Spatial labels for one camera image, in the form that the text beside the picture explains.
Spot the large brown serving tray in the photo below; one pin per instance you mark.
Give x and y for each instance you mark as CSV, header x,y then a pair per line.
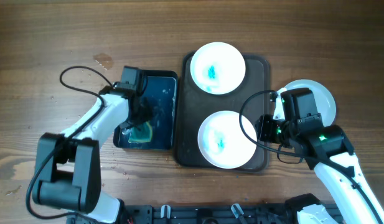
x,y
194,106

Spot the white plate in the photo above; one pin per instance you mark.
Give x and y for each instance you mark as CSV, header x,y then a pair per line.
x,y
224,139
325,102
217,68

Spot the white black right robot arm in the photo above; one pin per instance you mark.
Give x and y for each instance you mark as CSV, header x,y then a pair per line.
x,y
327,151

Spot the small black water tray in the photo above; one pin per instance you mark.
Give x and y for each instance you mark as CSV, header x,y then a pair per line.
x,y
161,87

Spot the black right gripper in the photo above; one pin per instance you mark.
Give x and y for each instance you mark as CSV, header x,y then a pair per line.
x,y
266,129

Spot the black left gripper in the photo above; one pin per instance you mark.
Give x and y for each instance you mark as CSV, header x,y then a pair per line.
x,y
147,115

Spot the green yellow scrub sponge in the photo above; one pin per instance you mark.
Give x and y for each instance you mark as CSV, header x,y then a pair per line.
x,y
141,133

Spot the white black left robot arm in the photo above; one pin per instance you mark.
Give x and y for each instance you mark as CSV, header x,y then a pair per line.
x,y
67,172

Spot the white plate top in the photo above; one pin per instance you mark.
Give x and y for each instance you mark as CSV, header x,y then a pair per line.
x,y
217,68

